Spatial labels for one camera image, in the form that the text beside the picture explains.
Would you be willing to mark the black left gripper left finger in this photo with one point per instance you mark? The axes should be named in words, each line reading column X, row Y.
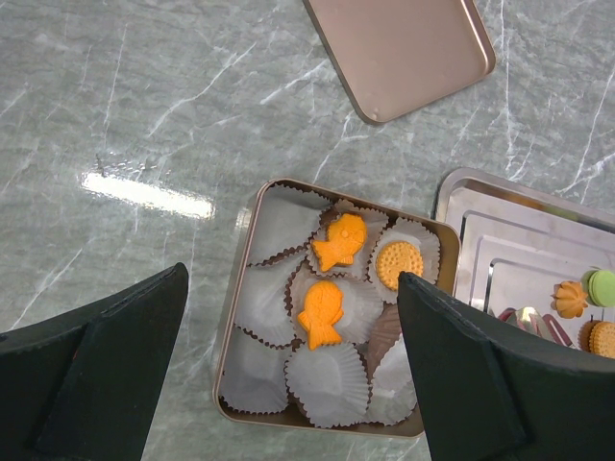
column 85, row 385

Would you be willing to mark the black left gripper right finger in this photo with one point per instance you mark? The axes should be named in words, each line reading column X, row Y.
column 490, row 391

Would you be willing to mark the round sandwich cookie green top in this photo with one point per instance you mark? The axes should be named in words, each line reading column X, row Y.
column 397, row 257

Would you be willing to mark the orange fish cookie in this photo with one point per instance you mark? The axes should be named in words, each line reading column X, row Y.
column 322, row 310
column 345, row 237

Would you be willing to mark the metal tongs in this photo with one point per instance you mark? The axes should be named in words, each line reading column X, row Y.
column 531, row 321

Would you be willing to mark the round tan sandwich cookie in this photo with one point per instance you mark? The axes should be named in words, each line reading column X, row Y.
column 598, row 337

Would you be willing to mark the stainless steel tray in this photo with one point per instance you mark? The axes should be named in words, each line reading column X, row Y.
column 517, row 245

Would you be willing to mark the green macaron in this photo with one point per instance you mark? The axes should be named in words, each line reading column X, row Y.
column 599, row 284

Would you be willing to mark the white paper cup liners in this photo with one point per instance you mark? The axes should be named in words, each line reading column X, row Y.
column 317, row 384

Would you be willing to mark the rose gold cookie tin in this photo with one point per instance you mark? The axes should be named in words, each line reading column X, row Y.
column 230, row 346

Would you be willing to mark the rose gold tin lid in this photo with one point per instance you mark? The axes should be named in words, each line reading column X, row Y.
column 394, row 57

